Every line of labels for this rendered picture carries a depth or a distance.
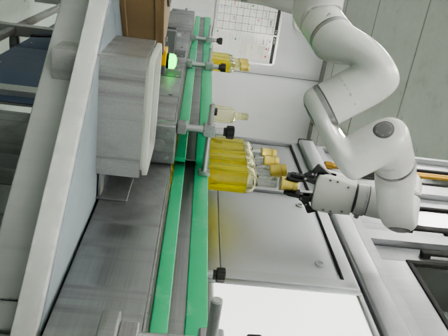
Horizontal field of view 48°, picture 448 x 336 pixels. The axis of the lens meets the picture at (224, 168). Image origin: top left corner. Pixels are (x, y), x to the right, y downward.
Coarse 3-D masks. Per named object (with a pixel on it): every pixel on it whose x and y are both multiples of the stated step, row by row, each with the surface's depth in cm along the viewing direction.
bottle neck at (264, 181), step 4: (260, 176) 126; (264, 176) 126; (268, 176) 126; (260, 180) 125; (264, 180) 125; (268, 180) 125; (272, 180) 125; (276, 180) 125; (260, 184) 125; (264, 184) 125; (268, 184) 125; (272, 184) 125; (276, 184) 125
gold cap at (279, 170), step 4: (284, 164) 131; (272, 168) 130; (276, 168) 130; (280, 168) 130; (284, 168) 130; (272, 172) 130; (276, 172) 130; (280, 172) 130; (284, 172) 130; (272, 176) 131; (276, 176) 131; (280, 176) 131; (284, 176) 131
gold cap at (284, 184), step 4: (280, 180) 128; (284, 180) 125; (288, 180) 125; (280, 184) 128; (284, 184) 125; (288, 184) 125; (292, 184) 125; (296, 184) 125; (280, 188) 126; (284, 188) 126; (288, 188) 126; (292, 188) 126; (296, 188) 126
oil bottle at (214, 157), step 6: (210, 156) 129; (216, 156) 129; (222, 156) 130; (228, 156) 130; (234, 156) 131; (240, 156) 131; (246, 156) 132; (222, 162) 127; (228, 162) 128; (234, 162) 128; (240, 162) 128; (246, 162) 128; (252, 162) 129
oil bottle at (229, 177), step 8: (208, 168) 122; (216, 168) 123; (224, 168) 124; (232, 168) 124; (240, 168) 125; (248, 168) 125; (216, 176) 122; (224, 176) 122; (232, 176) 123; (240, 176) 123; (248, 176) 123; (256, 176) 124; (208, 184) 123; (216, 184) 123; (224, 184) 123; (232, 184) 123; (240, 184) 124; (248, 184) 124; (256, 184) 125; (240, 192) 125; (248, 192) 125
